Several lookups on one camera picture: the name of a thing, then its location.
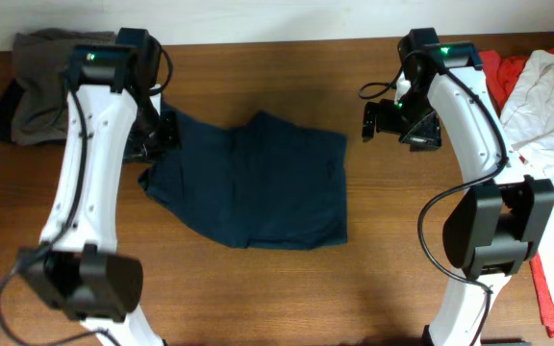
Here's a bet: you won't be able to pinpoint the navy blue shorts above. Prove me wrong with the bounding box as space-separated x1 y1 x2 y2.
138 104 348 250

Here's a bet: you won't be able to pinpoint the black folded garment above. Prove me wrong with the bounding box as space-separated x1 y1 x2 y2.
0 79 24 143

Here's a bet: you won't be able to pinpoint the red garment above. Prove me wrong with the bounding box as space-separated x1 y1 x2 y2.
481 48 554 338

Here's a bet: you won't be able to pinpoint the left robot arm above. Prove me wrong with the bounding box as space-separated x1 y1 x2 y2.
12 28 180 345

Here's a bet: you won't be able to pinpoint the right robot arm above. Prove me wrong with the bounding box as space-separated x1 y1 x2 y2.
359 28 554 346

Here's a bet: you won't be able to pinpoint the grey folded shorts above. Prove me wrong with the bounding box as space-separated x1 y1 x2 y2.
12 28 115 145

